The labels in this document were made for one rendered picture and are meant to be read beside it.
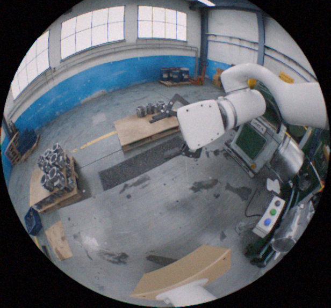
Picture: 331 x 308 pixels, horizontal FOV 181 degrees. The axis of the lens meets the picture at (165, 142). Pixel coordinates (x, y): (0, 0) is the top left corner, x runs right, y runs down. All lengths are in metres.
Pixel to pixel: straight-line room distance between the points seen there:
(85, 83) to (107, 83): 0.97
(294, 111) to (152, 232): 0.64
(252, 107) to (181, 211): 0.52
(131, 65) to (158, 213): 5.05
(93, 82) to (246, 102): 4.91
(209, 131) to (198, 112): 0.05
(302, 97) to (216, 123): 0.22
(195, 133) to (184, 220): 0.44
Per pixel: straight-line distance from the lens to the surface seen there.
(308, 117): 0.26
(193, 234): 0.60
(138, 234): 0.60
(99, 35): 5.12
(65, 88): 5.15
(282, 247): 0.77
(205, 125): 0.26
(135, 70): 5.25
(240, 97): 0.30
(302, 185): 1.07
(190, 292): 0.44
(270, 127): 0.68
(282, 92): 0.26
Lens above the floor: 1.38
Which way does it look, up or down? 45 degrees down
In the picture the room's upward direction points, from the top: straight up
